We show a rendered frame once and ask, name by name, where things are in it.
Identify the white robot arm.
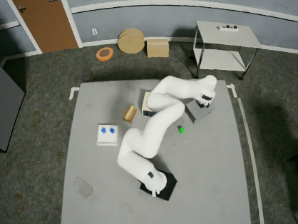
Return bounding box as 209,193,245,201
117,75,217,197

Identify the brown cardboard box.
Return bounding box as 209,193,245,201
123,105,137,123

